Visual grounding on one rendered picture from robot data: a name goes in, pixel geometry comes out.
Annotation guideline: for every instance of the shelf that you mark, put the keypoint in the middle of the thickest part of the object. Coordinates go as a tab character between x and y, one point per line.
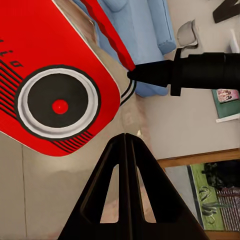
231	110

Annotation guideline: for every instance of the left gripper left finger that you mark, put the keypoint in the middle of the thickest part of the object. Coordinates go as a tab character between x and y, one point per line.
84	221

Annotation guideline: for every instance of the radio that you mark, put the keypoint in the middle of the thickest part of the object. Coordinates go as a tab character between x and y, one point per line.
55	92

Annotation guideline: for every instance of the coffee table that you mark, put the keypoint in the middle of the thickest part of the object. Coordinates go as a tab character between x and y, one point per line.
38	192

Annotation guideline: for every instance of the door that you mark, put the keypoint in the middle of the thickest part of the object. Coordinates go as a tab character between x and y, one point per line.
209	184

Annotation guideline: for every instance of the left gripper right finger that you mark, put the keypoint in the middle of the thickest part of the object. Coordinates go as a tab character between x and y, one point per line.
174	220

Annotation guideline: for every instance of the sofa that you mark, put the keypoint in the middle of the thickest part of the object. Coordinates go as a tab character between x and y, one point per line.
146	30

